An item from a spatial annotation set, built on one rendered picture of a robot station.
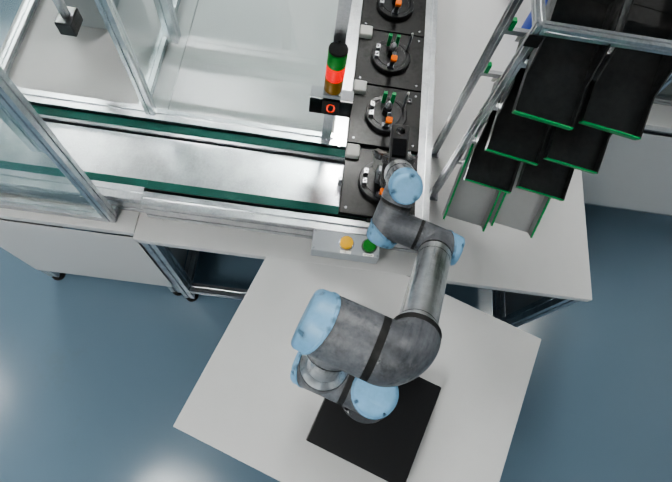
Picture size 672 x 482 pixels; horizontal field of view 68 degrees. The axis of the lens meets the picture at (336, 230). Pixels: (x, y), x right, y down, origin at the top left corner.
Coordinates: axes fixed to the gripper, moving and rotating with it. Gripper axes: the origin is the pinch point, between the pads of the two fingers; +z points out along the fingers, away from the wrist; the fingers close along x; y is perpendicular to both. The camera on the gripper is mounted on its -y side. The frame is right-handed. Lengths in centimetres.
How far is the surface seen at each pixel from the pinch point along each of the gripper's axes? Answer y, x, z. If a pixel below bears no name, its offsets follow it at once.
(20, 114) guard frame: -3, -82, -37
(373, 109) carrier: -8.3, -4.4, 29.8
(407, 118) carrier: -6.8, 7.7, 31.2
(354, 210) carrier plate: 21.0, -7.2, 7.4
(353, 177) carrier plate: 12.3, -8.6, 14.8
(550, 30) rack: -34, 22, -36
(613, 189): 18, 122, 93
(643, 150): -5, 113, 66
